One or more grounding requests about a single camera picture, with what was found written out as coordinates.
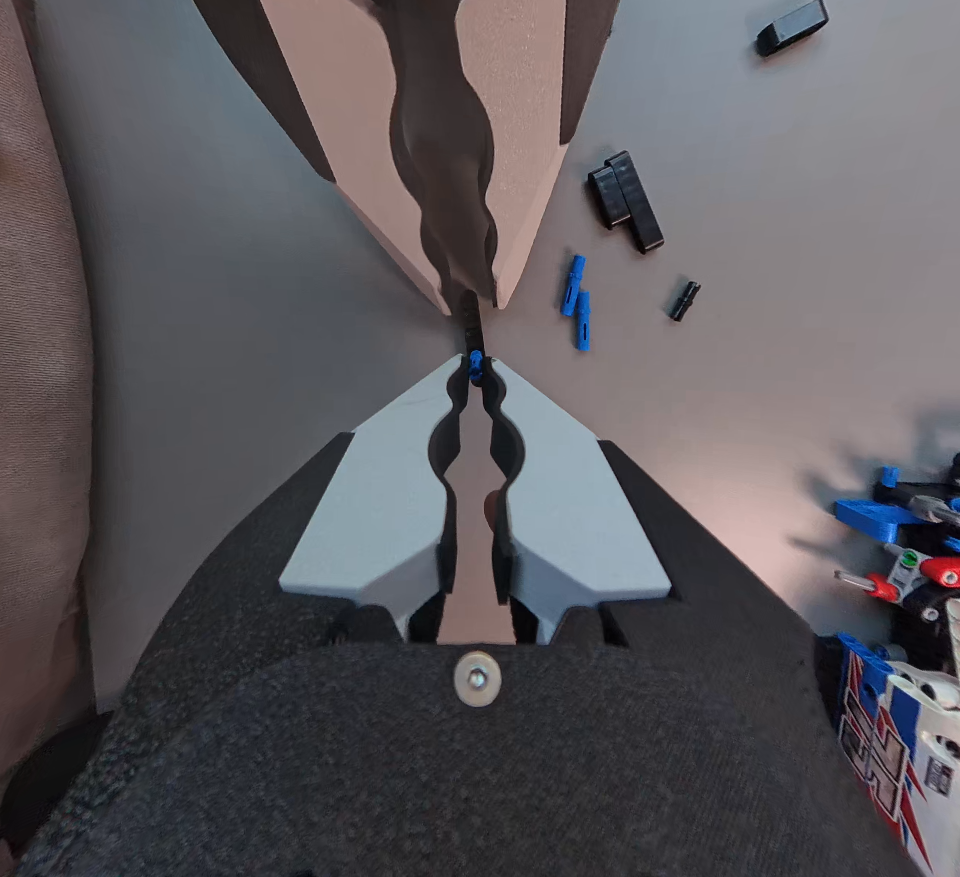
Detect brick-built toy race car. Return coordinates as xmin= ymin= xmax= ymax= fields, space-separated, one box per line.
xmin=813 ymin=449 xmax=960 ymax=874

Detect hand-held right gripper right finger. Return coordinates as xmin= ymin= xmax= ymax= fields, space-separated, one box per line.
xmin=483 ymin=356 xmax=674 ymax=628

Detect person's dark trousers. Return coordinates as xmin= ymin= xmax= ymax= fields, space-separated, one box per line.
xmin=0 ymin=712 xmax=114 ymax=856

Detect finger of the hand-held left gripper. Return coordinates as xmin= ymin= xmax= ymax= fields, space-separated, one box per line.
xmin=255 ymin=0 xmax=455 ymax=317
xmin=452 ymin=0 xmax=573 ymax=312

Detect short black perforated beam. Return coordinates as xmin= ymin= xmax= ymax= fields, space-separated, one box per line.
xmin=459 ymin=289 xmax=487 ymax=357

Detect black slope brick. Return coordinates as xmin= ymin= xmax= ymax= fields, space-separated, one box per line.
xmin=753 ymin=0 xmax=830 ymax=59
xmin=587 ymin=164 xmax=635 ymax=231
xmin=603 ymin=151 xmax=666 ymax=256

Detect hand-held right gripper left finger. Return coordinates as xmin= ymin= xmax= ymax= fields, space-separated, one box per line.
xmin=277 ymin=354 xmax=462 ymax=643

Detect person's beige sweatshirt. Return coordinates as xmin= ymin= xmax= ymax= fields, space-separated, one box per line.
xmin=0 ymin=0 xmax=95 ymax=788

